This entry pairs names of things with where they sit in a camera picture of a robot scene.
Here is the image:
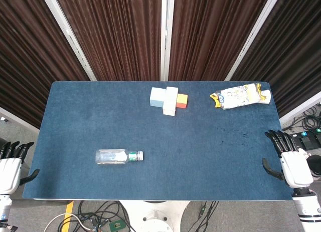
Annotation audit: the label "white frame base rail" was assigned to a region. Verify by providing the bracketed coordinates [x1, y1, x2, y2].
[0, 107, 40, 136]
[278, 91, 321, 128]

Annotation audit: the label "crumpled white yellow snack bag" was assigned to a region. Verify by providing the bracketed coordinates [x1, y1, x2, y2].
[209, 83, 272, 110]

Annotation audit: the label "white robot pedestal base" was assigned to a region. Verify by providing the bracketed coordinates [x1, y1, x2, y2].
[119, 200, 189, 232]

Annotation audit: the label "black cable with inline box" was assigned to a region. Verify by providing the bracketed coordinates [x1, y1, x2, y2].
[194, 200, 220, 232]

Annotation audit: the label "coiled black cables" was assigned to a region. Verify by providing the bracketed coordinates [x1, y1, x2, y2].
[282, 105, 321, 134]

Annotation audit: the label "black trouser leg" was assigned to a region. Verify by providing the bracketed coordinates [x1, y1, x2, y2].
[307, 154, 321, 178]

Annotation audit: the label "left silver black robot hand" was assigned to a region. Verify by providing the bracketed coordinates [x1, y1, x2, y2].
[0, 141, 41, 195]

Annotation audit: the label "long white block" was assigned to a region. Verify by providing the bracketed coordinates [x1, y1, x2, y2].
[163, 86, 180, 117]

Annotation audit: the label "white frame post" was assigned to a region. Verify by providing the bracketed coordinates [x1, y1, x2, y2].
[39, 0, 97, 82]
[224, 0, 287, 82]
[160, 0, 176, 82]

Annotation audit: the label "yellow floor tape strip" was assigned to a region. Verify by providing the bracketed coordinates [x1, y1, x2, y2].
[59, 201, 75, 232]

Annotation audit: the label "transparent plastic bottle green label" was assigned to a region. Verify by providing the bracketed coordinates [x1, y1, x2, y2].
[95, 148, 144, 165]

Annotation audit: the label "light blue block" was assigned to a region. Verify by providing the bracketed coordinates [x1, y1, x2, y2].
[149, 87, 167, 108]

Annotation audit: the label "orange block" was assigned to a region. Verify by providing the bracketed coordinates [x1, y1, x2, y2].
[176, 93, 189, 110]

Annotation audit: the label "blue felt table mat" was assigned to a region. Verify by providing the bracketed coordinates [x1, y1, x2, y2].
[22, 81, 296, 201]

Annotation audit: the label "brown pleated curtain panel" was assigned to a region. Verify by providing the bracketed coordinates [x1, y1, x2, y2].
[168, 0, 273, 82]
[53, 0, 163, 82]
[230, 0, 321, 118]
[0, 0, 91, 129]

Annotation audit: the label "green circuit board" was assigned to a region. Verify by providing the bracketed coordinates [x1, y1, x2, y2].
[109, 220, 125, 232]

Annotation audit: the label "black floor cable bundle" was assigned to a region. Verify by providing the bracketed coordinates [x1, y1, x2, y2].
[57, 200, 133, 232]

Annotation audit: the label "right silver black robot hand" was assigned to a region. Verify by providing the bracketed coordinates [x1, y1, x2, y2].
[261, 129, 314, 189]

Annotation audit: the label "white floor cable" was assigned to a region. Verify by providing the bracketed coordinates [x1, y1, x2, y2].
[43, 213, 87, 232]

